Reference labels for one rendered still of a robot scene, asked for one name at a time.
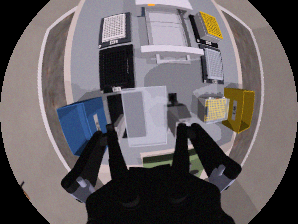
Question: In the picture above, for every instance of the grey bench mat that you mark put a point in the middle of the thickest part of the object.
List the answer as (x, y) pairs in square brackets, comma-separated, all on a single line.
[(185, 80)]

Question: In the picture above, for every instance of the black multiwell plate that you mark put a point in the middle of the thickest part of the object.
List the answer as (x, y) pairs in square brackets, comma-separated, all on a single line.
[(118, 65)]

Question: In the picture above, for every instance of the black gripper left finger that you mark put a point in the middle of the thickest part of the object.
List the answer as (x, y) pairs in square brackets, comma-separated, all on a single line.
[(78, 182)]

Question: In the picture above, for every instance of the yellow waste bin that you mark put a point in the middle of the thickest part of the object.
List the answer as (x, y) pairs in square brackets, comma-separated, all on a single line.
[(240, 109)]

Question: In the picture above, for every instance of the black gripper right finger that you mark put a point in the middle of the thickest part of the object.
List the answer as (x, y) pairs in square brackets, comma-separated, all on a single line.
[(221, 169)]

